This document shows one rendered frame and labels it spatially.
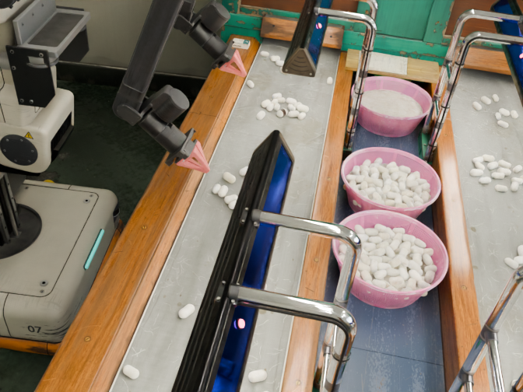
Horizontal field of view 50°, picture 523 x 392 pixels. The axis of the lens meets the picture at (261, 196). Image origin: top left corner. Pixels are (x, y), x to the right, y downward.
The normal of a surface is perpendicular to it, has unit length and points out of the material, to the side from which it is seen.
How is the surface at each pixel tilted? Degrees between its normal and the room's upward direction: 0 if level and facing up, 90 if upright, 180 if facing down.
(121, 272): 0
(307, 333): 0
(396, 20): 90
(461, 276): 0
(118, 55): 90
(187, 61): 90
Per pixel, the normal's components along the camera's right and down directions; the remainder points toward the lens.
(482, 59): -0.14, 0.28
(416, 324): 0.07, -0.77
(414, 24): -0.18, 0.62
